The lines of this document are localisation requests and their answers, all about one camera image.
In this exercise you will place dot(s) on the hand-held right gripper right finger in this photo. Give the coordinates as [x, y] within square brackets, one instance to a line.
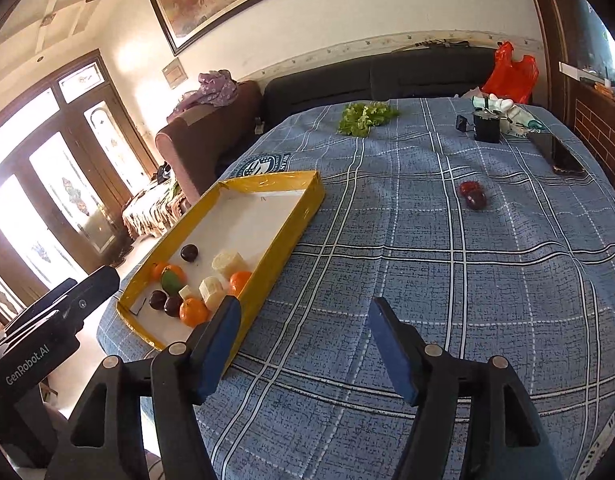
[395, 350]

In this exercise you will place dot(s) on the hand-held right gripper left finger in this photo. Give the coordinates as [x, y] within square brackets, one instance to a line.
[222, 340]

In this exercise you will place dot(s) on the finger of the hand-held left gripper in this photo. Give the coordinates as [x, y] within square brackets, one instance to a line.
[42, 305]
[95, 285]

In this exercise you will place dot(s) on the orange mandarin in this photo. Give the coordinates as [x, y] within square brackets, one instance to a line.
[156, 270]
[193, 311]
[240, 282]

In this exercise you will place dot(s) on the large peeled sugarcane piece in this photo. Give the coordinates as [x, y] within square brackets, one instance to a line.
[230, 263]
[211, 290]

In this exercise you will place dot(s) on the yellow cardboard tray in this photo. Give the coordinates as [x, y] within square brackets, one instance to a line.
[247, 220]

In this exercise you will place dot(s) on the green mango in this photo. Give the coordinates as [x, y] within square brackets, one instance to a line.
[171, 282]

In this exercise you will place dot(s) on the blue plaid tablecloth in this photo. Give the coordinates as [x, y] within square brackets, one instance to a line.
[412, 270]

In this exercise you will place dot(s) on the patterned seat blanket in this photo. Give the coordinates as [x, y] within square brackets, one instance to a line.
[147, 210]

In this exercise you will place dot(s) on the wooden glass door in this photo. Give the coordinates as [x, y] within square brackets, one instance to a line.
[62, 175]

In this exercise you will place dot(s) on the red date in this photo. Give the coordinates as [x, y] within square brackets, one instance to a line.
[467, 187]

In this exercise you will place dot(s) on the brown armchair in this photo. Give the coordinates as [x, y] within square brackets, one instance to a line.
[207, 135]

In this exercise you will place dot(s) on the purple floral cloth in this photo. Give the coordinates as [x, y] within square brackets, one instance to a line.
[215, 87]

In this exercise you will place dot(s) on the green lettuce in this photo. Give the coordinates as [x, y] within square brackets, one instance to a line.
[365, 117]

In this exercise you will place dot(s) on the small black device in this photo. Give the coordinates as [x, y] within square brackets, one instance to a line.
[461, 122]

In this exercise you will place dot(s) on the black box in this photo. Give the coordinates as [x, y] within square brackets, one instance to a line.
[487, 129]

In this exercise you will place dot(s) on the black smartphone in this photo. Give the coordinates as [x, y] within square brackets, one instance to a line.
[560, 152]

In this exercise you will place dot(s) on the white green plastic bag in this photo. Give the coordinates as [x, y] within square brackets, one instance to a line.
[522, 122]

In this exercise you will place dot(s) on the red plastic bag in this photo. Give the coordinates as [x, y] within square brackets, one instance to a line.
[510, 75]

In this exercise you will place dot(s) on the brown wooden cabinet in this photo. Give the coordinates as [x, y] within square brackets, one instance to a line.
[597, 130]

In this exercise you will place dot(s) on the small wall plaque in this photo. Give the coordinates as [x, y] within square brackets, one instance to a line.
[175, 74]

